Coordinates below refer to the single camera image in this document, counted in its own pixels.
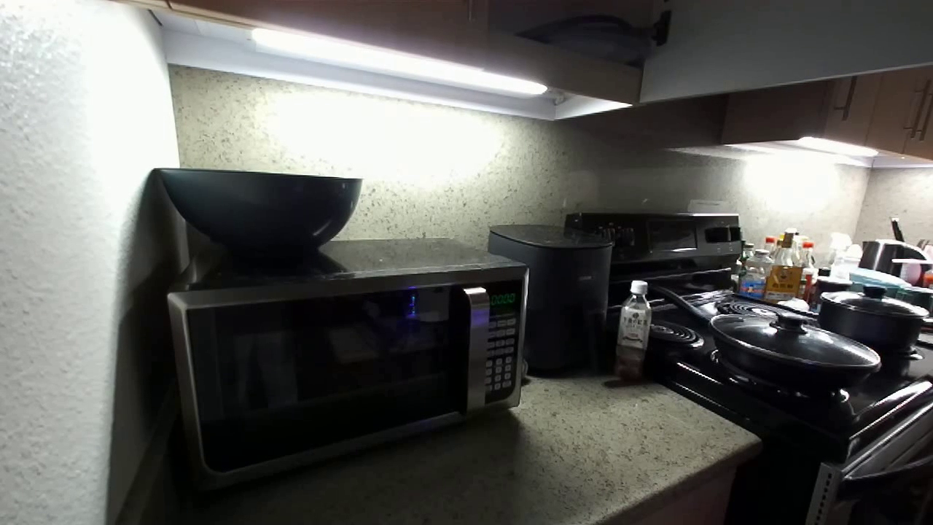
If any glass lid with blue rim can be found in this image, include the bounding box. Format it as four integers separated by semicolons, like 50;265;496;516
522;10;668;69

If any under cabinet light strip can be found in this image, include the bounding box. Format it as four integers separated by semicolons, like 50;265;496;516
678;134;880;169
158;10;635;125

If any glass pan lid with knob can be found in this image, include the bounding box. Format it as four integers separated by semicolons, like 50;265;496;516
712;309;884;375

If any wooden cabinet beside hood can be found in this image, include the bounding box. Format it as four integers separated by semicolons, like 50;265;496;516
722;64;933;162

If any open cabinet door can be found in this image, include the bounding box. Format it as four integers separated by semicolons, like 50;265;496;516
635;0;933;108

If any black pot with lid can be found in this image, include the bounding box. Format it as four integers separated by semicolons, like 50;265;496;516
815;284;929;379

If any stainless steel microwave oven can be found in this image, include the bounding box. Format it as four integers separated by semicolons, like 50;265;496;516
165;239;534;493

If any clear plastic water bottle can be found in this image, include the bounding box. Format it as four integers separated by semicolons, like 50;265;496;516
611;276;656;385

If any black kitchen stove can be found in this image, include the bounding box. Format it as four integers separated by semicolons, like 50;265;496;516
566;210;933;525

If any black frying pan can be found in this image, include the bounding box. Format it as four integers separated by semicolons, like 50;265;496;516
648;280;884;394

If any dark blue bowl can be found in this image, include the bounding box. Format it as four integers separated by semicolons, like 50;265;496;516
151;166;365;258

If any clear bottle with blue label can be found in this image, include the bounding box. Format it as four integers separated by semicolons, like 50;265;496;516
737;241;772;303

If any amber oil bottle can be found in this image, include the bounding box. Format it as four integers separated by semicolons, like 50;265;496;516
764;226;807;303

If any red capped sauce bottle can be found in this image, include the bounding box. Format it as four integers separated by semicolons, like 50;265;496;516
796;235;823;306

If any small white countertop appliance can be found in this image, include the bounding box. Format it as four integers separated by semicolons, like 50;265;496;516
858;232;933;280

